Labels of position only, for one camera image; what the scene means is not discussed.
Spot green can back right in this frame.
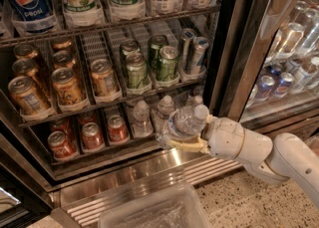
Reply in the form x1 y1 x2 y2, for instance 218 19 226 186
148 34 168 70

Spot red can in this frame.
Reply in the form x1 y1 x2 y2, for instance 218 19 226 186
49 117 74 140
82 122 104 149
107 114 128 143
48 130 76 159
77 111 98 127

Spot silver slim can right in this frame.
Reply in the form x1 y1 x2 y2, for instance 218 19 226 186
186 36 209 75

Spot gold can back second row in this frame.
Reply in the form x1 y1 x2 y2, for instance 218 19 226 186
50 37 74 53

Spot gold can second row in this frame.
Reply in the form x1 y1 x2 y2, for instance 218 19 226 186
50 37 74 53
52 68 84 106
53 50 78 72

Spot red can back middle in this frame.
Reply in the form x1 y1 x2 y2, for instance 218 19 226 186
77 111 98 127

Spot gold can middle second row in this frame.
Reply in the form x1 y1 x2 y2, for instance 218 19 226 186
53 50 78 72

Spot silver slim can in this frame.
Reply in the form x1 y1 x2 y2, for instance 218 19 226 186
178 28 196 69
186 36 209 75

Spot gold can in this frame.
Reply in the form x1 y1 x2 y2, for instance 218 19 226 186
14 44 44 66
11 57 50 99
8 76 51 115

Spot gold can back left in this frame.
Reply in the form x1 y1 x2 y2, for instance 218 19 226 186
14 44 44 66

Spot gold can third row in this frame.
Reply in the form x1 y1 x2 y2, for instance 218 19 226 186
91 59 118 97

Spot gold can front second row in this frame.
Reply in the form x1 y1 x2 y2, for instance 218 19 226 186
52 68 84 106

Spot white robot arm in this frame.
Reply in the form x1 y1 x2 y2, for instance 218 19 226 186
167 115 319 208

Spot blue pepsi can left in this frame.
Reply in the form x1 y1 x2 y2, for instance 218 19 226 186
255 75 275 101

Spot blue pepsi can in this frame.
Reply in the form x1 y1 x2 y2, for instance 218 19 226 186
272 72 294 99
255 75 275 101

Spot red can front right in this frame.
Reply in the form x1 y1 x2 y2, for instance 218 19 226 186
107 114 128 143

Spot blue pepsi can right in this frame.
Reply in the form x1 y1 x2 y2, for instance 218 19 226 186
272 72 294 99

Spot clear plastic bin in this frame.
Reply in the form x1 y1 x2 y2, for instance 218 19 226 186
98 182 212 228

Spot green can back left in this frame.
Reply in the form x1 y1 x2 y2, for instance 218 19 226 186
119 38 142 74

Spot clear water bottle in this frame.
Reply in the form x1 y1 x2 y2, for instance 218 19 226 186
156 105 209 148
186 96 203 107
152 95 175 132
132 101 154 138

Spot green can front right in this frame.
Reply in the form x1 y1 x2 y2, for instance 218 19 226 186
157 46 178 82

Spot green can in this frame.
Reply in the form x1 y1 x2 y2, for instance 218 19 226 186
119 38 142 74
148 34 168 70
157 46 178 82
126 53 148 89

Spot red can back left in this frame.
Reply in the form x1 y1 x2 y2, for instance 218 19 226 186
49 117 74 140

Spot glass fridge door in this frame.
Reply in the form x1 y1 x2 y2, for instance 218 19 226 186
216 0 319 139

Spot gold can middle left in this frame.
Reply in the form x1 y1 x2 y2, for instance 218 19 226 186
11 57 50 99

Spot red can front middle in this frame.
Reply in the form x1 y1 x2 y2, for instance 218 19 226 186
82 122 104 149

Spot red can front left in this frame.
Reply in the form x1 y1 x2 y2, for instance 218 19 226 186
48 130 76 159

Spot silver slim can left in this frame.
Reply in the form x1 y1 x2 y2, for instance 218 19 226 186
178 28 196 69

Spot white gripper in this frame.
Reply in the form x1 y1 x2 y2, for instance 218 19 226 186
168 114 245 160

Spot gold can front left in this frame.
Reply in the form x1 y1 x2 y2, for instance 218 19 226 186
8 76 51 115

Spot green can front left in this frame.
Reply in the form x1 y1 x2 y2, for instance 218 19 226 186
126 53 148 89

